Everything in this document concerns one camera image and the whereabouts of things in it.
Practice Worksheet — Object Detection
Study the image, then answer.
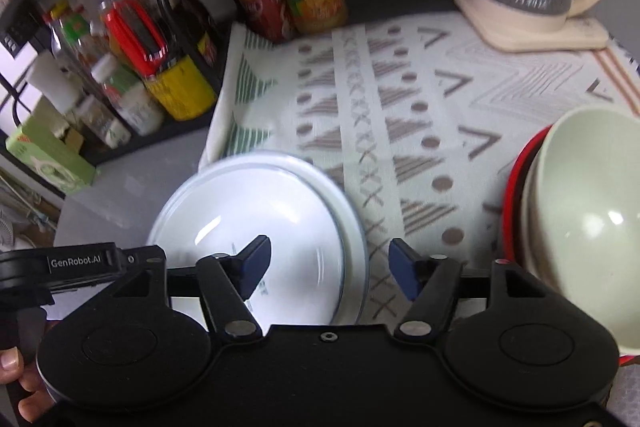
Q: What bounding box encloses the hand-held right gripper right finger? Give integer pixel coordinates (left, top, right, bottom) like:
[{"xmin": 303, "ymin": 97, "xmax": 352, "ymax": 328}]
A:
[{"xmin": 388, "ymin": 237, "xmax": 540, "ymax": 341}]

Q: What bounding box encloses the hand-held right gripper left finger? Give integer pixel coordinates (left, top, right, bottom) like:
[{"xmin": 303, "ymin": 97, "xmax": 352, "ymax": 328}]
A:
[{"xmin": 111, "ymin": 234, "xmax": 273, "ymax": 340}]

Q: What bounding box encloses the white plate blue rim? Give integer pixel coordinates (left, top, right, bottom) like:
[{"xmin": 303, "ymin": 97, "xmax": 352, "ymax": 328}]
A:
[
  {"xmin": 147, "ymin": 156, "xmax": 347, "ymax": 326},
  {"xmin": 197, "ymin": 150, "xmax": 371, "ymax": 326}
]

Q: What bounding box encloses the red plate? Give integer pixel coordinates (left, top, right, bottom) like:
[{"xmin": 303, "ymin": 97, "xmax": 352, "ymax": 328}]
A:
[{"xmin": 502, "ymin": 126, "xmax": 640, "ymax": 367}]

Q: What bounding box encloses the cream white bowl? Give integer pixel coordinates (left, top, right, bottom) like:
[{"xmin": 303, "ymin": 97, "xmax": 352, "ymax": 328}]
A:
[{"xmin": 521, "ymin": 141, "xmax": 622, "ymax": 344}]

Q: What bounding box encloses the light green bowl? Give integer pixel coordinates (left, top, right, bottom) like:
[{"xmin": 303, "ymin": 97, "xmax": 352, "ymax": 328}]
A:
[{"xmin": 539, "ymin": 105, "xmax": 640, "ymax": 356}]

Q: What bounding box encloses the person's left hand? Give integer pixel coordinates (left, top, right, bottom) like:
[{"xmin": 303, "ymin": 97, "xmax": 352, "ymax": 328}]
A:
[{"xmin": 0, "ymin": 346, "xmax": 57, "ymax": 425}]

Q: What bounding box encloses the light green box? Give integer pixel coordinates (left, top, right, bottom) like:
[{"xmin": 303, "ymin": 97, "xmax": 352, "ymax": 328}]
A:
[{"xmin": 5, "ymin": 114, "xmax": 99, "ymax": 196}]

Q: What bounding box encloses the small spice jar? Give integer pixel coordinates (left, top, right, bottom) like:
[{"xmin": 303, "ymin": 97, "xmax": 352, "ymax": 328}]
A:
[{"xmin": 74, "ymin": 94, "xmax": 133, "ymax": 148}]

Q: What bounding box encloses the patterned white table mat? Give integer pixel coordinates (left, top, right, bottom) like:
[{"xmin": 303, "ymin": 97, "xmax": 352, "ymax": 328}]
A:
[{"xmin": 198, "ymin": 9, "xmax": 640, "ymax": 326}]

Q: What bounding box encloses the green label bottle white cap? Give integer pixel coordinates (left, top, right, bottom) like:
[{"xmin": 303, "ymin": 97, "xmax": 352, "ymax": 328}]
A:
[{"xmin": 92, "ymin": 54, "xmax": 166, "ymax": 136}]

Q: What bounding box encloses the white jar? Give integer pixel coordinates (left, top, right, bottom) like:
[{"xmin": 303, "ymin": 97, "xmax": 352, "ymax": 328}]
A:
[{"xmin": 27, "ymin": 51, "xmax": 84, "ymax": 114}]

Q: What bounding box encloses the yellow label bottle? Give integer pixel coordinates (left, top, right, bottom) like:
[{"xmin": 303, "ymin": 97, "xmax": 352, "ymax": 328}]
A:
[{"xmin": 144, "ymin": 56, "xmax": 219, "ymax": 122}]

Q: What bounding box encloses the clear bottle red label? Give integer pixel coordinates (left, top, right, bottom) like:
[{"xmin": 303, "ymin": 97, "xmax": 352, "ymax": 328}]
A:
[{"xmin": 96, "ymin": 0, "xmax": 172, "ymax": 78}]

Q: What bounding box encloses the red soda can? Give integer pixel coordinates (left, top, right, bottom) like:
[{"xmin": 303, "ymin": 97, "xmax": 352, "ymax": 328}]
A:
[{"xmin": 239, "ymin": 0, "xmax": 298, "ymax": 44}]

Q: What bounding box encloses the dark sauce bottle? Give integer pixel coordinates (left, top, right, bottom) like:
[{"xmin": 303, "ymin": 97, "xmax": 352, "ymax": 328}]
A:
[{"xmin": 154, "ymin": 0, "xmax": 222, "ymax": 68}]

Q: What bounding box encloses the beige kettle base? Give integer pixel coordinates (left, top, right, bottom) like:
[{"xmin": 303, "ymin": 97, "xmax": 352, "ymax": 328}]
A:
[{"xmin": 453, "ymin": 0, "xmax": 611, "ymax": 54}]

